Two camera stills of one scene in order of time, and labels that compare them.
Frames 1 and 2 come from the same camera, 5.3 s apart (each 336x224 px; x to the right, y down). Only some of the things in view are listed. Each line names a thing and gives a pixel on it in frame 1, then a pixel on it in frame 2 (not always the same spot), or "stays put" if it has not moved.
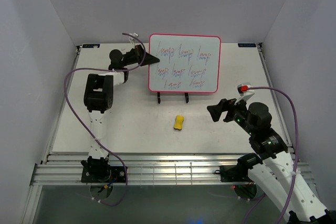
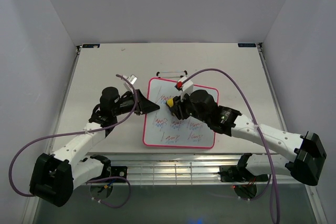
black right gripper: (226, 110) → (178, 107)
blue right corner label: (247, 45) stays put
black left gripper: (141, 55) → (138, 102)
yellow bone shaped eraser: (178, 122) → (170, 102)
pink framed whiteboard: (188, 63) → (161, 127)
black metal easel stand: (186, 95) → (172, 72)
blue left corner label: (91, 45) stays put
